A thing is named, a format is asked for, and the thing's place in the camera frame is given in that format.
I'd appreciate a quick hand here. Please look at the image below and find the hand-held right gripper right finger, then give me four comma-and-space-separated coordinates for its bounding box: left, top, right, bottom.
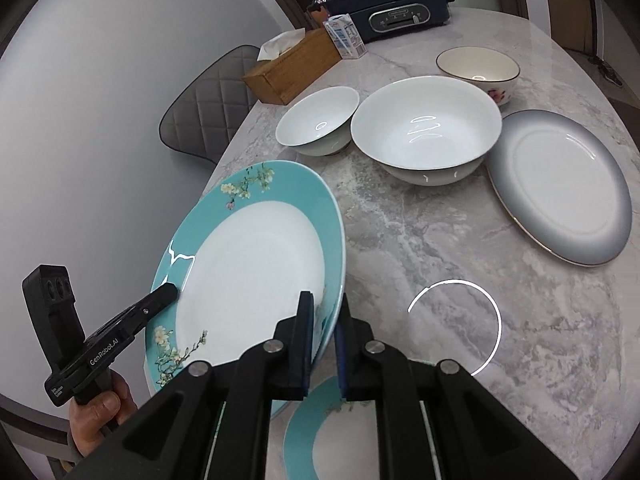
335, 294, 593, 480

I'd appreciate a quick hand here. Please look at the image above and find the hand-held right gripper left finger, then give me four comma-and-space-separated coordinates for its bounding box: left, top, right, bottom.
65, 290, 316, 480

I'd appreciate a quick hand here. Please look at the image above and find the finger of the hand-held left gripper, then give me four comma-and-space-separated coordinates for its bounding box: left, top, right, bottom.
102, 283, 180, 336

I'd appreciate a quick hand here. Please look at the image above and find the teal floral plate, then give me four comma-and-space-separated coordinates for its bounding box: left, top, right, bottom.
283, 375, 386, 480
145, 160, 347, 418

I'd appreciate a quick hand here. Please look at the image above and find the small white bowl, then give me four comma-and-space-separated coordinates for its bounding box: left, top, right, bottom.
275, 86, 361, 157

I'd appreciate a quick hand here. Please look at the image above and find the large white bowl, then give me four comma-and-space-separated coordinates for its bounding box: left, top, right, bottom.
351, 76, 503, 187

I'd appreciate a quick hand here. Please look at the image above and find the grey rimmed plate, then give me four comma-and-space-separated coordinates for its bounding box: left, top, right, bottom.
486, 109, 633, 267

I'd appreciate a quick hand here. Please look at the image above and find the cream floral bowl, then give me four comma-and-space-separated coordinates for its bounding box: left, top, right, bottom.
436, 47, 520, 107

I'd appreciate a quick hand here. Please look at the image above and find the person's left hand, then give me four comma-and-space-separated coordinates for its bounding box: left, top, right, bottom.
67, 370, 139, 460

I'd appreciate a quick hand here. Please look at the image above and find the grey quilted chair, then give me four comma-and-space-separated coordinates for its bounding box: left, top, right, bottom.
158, 45, 263, 166

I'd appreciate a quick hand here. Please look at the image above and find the wooden tissue box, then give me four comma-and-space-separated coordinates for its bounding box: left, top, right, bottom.
242, 28, 346, 106

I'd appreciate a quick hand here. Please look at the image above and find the white tissue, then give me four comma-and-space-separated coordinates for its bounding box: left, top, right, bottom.
257, 28, 306, 61

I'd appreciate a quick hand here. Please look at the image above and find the white blue carton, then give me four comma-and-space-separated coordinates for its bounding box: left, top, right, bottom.
322, 12, 367, 59

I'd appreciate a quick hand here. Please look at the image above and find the dark shoe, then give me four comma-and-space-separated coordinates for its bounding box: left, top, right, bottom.
597, 57, 624, 89

